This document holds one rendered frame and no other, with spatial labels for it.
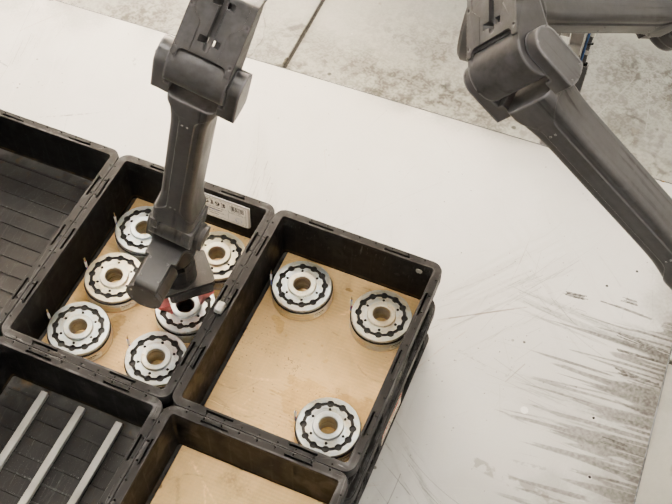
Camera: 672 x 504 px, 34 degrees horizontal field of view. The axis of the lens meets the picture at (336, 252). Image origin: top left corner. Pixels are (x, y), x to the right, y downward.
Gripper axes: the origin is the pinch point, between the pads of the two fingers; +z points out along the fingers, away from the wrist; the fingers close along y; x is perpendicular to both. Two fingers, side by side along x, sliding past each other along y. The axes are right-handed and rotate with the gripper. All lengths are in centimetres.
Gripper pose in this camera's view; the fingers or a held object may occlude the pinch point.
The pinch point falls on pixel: (185, 303)
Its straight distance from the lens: 181.0
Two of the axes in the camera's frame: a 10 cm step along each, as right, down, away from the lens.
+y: 9.4, -2.9, 2.0
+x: -3.5, -7.9, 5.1
